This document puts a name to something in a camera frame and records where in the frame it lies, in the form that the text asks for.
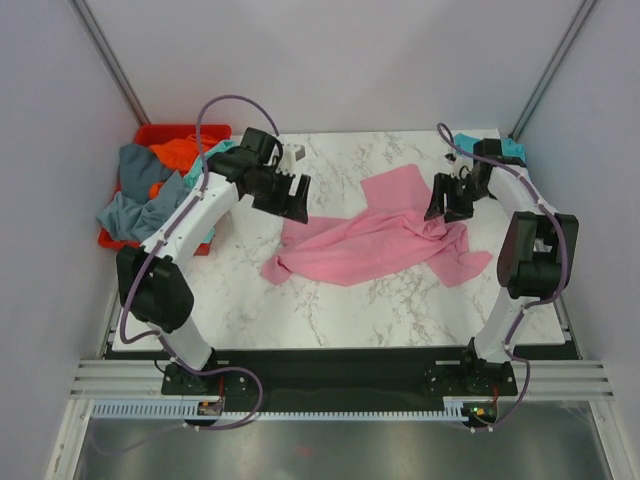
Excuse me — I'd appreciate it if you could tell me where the mint green t shirt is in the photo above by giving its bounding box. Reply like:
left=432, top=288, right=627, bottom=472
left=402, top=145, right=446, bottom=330
left=183, top=140, right=237, bottom=188

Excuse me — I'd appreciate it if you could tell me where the white slotted cable duct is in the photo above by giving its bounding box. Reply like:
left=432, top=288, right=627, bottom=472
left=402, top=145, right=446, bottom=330
left=91, top=398, right=497, bottom=422

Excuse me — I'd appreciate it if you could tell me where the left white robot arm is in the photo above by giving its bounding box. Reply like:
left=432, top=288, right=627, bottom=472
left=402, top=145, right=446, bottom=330
left=116, top=128, right=311, bottom=393

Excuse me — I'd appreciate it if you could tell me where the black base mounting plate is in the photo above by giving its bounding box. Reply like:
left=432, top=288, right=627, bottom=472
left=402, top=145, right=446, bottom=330
left=106, top=343, right=580, bottom=411

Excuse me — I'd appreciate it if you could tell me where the aluminium extrusion rail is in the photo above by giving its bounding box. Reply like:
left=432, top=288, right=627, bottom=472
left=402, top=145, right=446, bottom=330
left=71, top=360, right=614, bottom=401

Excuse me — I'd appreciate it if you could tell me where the frame post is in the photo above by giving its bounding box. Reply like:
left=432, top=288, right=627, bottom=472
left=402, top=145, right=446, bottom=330
left=508, top=0, right=600, bottom=141
left=69, top=0, right=150, bottom=125

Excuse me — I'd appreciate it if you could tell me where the left frame post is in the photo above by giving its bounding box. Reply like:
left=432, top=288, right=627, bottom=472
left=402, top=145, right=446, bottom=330
left=69, top=0, right=150, bottom=125

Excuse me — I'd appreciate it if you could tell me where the grey blue t shirt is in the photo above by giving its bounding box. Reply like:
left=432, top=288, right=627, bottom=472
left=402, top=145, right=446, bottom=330
left=97, top=143, right=197, bottom=242

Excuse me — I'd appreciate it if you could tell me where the folded teal t shirt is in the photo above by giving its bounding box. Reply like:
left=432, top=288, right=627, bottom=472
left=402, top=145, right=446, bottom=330
left=454, top=133, right=526, bottom=167

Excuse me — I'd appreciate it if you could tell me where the right frame post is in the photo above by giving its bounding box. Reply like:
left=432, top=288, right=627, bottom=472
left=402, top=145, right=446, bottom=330
left=508, top=0, right=600, bottom=141

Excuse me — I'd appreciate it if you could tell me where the pink t shirt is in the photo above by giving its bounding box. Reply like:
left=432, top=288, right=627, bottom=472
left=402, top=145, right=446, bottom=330
left=261, top=164, right=492, bottom=287

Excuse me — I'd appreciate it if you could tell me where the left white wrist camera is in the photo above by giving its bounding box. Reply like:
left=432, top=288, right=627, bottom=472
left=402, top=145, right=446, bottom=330
left=276, top=144, right=306, bottom=177

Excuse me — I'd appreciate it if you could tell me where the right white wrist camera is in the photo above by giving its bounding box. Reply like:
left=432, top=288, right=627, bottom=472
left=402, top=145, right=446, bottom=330
left=445, top=153, right=473, bottom=179

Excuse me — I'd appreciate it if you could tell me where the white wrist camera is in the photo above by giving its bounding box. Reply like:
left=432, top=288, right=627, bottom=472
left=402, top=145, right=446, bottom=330
left=276, top=144, right=306, bottom=177
left=445, top=153, right=473, bottom=179

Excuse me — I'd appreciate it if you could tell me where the orange t shirt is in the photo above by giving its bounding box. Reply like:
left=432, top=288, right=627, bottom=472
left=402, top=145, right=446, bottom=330
left=150, top=134, right=202, bottom=187

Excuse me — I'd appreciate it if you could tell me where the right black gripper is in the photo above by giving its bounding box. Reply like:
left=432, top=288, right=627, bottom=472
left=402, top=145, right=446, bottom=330
left=424, top=172, right=491, bottom=224

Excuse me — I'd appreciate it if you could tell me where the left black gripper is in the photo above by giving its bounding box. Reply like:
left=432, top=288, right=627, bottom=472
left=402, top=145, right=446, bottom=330
left=248, top=166, right=310, bottom=226

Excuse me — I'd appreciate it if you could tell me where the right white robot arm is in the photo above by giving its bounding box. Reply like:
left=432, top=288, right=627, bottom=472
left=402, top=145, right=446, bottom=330
left=425, top=139, right=579, bottom=396

